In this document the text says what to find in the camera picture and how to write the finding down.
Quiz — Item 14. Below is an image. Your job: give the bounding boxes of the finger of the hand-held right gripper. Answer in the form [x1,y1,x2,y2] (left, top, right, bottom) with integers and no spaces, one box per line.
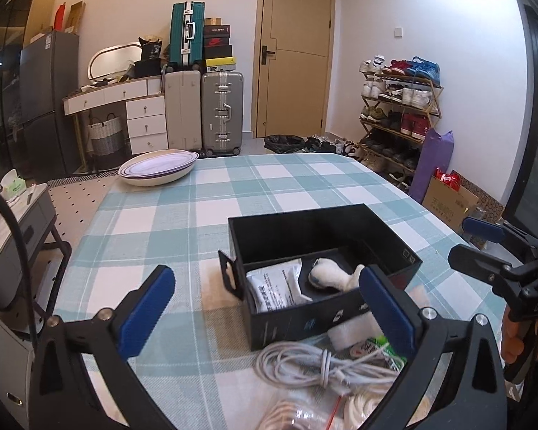
[463,216,538,254]
[447,244,538,297]

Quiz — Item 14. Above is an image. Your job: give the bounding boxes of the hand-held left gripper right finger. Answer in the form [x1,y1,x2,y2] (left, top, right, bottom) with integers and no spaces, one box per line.
[358,264,507,430]

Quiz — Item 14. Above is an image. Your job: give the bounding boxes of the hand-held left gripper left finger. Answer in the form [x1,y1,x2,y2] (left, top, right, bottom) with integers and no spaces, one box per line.
[29,264,176,430]

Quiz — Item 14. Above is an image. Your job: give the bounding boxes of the green plastic packet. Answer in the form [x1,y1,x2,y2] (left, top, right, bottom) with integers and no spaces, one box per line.
[349,337,407,366]

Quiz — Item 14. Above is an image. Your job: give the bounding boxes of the white foam piece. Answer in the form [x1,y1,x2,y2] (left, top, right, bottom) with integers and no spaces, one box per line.
[329,312,386,351]

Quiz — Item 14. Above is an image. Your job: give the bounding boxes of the white sock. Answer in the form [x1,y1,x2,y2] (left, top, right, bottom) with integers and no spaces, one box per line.
[308,257,367,295]

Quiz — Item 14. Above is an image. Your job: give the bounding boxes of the white cable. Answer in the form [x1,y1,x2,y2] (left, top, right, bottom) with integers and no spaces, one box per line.
[255,339,405,396]

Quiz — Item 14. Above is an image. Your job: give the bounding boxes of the white printed paper packet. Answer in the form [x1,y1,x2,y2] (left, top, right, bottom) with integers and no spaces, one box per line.
[246,259,304,315]

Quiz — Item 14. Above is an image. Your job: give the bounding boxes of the black cardboard box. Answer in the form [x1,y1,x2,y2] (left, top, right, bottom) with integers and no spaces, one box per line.
[218,204,423,352]

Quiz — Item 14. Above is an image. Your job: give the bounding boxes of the person's right hand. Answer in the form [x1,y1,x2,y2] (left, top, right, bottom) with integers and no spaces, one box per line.
[500,307,522,364]

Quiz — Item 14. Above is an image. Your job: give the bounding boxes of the red snack packets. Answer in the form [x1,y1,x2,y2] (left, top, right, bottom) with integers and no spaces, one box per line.
[433,167,462,191]

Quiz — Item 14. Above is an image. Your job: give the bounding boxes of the purple fabric bag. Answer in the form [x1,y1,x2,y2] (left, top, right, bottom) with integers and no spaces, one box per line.
[408,129,454,204]

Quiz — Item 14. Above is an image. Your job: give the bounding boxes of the teal checkered tablecloth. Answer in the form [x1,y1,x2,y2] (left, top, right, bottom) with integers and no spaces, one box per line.
[49,153,527,430]

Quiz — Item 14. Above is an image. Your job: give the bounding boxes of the grey side table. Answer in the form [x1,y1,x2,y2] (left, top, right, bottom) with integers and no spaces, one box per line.
[0,182,72,310]

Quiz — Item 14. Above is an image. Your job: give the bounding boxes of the white oval bowl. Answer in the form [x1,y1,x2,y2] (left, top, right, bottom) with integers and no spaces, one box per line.
[118,149,200,188]

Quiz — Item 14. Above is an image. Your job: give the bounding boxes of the grey drawer cabinet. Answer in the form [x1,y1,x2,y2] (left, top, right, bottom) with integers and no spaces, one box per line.
[0,300,33,430]

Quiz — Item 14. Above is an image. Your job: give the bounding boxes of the wooden shoe rack with shoes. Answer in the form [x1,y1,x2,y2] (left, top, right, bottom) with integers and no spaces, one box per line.
[359,55,442,189]

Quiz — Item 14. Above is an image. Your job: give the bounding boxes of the scattered pairs of shoes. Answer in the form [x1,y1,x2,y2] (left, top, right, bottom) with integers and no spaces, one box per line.
[304,135,365,161]

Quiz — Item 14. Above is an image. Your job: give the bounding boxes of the grey white woven basket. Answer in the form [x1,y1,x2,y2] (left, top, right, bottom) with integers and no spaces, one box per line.
[86,114,127,171]

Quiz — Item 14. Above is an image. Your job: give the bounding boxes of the green tissue box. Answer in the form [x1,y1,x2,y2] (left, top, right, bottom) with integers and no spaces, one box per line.
[0,169,28,200]

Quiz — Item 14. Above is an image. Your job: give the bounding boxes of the white drawer desk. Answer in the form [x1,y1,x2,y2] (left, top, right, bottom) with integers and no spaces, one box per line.
[63,76,169,175]

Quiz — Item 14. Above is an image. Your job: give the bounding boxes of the black trash bag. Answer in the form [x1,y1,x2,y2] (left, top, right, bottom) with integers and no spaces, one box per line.
[264,134,306,154]

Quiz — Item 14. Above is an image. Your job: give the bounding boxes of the beige suitcase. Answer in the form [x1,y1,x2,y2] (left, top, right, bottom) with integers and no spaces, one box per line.
[164,70,202,152]

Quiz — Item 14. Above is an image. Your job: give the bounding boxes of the silver suitcase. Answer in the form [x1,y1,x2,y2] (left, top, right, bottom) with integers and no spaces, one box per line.
[201,71,245,157]

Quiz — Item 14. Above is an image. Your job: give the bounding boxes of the grey refrigerator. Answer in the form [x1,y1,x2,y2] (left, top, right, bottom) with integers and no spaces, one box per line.
[18,31,81,177]

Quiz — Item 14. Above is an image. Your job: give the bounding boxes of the black handbag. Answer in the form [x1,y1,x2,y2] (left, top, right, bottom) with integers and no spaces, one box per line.
[133,59,163,80]

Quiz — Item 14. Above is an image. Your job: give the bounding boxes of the oval mirror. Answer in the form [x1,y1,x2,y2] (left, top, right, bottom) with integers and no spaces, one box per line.
[88,42,144,86]

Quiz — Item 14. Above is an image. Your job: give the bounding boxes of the tan wooden door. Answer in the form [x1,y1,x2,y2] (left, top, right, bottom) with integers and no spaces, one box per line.
[250,0,337,139]

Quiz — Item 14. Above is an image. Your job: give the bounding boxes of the black paper bag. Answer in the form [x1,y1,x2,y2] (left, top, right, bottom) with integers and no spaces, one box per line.
[139,36,164,62]

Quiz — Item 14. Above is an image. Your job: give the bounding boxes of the dark tall cabinet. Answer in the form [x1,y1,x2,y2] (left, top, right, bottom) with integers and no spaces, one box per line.
[0,0,59,180]

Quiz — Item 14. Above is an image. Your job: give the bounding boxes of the teal suitcase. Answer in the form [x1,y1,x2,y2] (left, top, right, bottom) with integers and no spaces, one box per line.
[169,2,206,71]

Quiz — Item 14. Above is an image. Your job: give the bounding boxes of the flat brown carton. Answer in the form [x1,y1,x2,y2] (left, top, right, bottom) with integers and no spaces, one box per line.
[67,1,87,35]

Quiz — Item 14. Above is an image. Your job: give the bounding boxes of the black cable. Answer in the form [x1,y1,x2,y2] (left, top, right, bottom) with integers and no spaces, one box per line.
[0,177,43,345]

